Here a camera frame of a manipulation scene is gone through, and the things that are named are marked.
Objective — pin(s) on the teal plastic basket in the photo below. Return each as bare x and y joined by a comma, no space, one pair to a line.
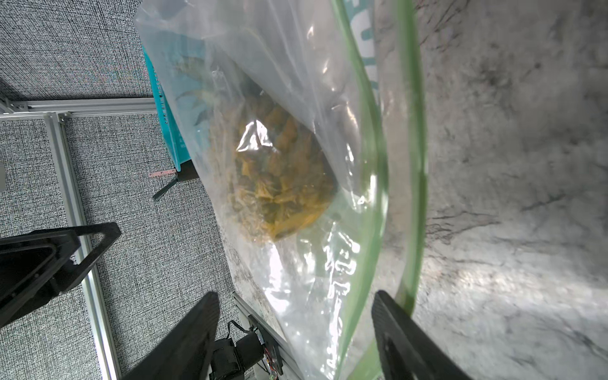
169,129

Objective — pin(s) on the aluminium front rail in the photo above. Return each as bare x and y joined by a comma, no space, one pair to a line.
290,367

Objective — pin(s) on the yellow pineapple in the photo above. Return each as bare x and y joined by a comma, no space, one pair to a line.
271,169

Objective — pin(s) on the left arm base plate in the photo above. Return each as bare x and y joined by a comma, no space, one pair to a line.
270,344

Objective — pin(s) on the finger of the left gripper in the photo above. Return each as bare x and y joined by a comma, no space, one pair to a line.
37,267

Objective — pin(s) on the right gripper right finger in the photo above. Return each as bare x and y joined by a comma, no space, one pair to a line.
405,351

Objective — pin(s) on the clear zip-top bag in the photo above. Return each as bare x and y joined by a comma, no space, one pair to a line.
305,122

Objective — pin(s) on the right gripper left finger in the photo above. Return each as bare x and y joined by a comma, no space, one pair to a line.
185,353

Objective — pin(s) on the dark green pen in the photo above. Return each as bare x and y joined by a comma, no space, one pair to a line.
159,194

